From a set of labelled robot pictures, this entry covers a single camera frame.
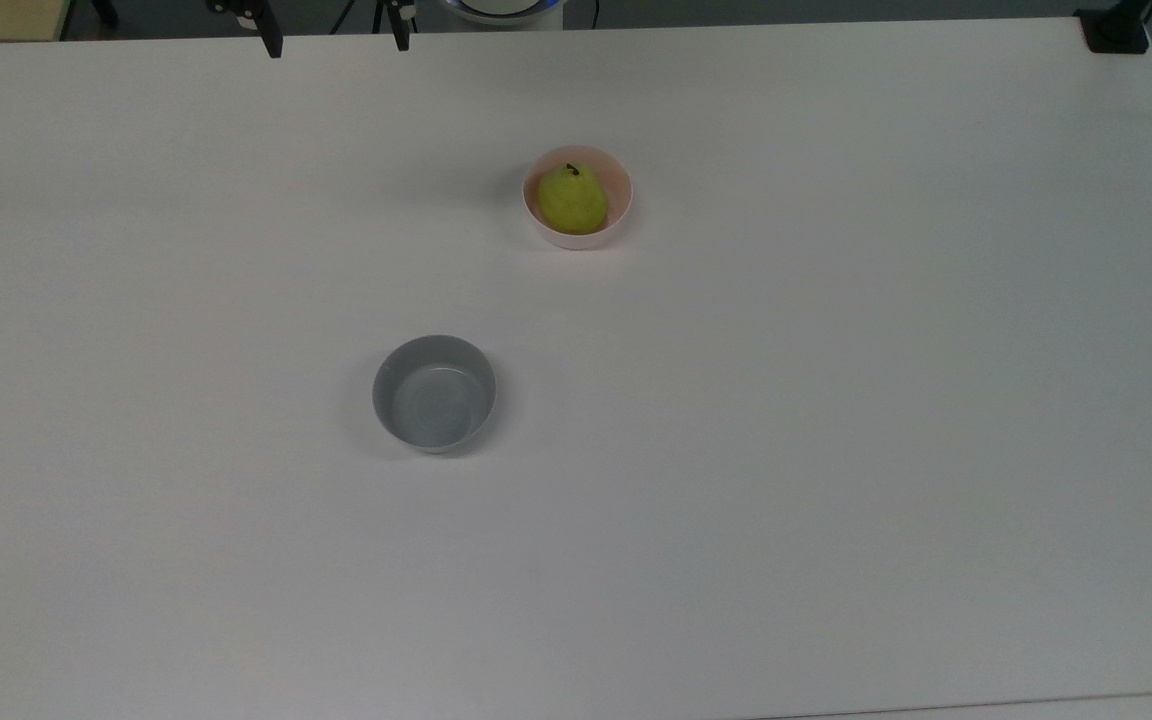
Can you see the green pear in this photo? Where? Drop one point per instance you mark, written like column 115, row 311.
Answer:
column 572, row 202

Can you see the black stand leg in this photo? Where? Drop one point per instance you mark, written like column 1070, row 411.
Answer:
column 106, row 12

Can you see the black corner clamp mount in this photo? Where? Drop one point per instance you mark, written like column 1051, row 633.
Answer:
column 1114, row 35

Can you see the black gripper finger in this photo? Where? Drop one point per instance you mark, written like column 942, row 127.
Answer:
column 272, row 38
column 400, row 30

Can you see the grey bowl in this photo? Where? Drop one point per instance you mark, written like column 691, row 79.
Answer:
column 434, row 400

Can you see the black tripod legs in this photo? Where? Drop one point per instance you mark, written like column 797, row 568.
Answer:
column 345, row 14

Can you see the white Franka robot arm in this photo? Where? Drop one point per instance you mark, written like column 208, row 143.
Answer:
column 502, row 12

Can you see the pink bowl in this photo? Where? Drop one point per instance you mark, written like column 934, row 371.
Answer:
column 620, row 205

